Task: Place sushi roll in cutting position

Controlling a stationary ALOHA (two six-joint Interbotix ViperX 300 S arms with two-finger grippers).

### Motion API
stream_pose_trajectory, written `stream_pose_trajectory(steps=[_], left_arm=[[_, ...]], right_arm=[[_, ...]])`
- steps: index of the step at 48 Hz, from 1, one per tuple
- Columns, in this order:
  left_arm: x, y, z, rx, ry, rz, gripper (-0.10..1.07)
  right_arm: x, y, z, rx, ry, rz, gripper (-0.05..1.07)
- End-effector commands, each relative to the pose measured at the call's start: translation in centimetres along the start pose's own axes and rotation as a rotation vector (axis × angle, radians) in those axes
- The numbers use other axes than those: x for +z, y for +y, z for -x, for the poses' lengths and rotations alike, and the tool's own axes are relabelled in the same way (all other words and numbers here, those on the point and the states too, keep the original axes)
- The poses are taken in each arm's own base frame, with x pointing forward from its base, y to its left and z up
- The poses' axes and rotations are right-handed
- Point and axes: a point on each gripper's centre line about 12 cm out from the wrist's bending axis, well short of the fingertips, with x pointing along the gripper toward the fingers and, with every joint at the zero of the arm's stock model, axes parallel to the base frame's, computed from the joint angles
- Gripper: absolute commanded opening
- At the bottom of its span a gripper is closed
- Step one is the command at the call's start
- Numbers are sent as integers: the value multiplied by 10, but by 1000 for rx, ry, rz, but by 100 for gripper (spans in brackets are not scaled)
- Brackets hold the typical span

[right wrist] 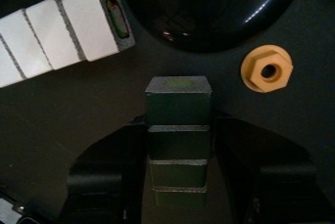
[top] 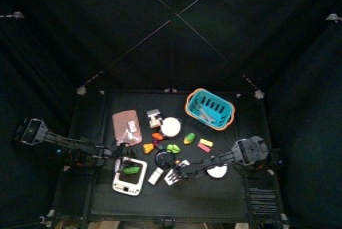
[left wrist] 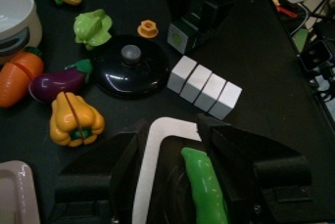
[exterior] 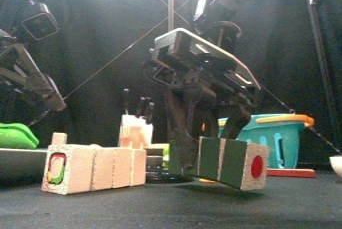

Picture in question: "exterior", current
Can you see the green toy sushi roll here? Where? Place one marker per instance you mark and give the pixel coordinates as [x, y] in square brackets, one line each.
[231, 164]

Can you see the pink toy sushi roll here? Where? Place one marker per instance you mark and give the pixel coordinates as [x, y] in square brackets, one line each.
[95, 169]

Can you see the wooden toy knife block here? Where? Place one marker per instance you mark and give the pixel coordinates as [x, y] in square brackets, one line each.
[135, 133]

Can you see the green plastic toy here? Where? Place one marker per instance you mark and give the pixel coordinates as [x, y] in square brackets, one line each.
[15, 136]

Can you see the small wooden block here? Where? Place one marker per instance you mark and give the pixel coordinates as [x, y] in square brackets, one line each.
[59, 138]

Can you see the red flat board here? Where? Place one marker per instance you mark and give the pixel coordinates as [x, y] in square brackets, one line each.
[291, 173]

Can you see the black tray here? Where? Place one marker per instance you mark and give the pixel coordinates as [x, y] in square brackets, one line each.
[20, 163]

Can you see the white bowl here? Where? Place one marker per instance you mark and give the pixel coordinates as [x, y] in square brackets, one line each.
[337, 165]

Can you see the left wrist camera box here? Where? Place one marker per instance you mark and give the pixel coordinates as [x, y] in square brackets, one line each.
[40, 23]

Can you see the black frame pole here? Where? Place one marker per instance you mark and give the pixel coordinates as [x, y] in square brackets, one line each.
[171, 1]
[321, 56]

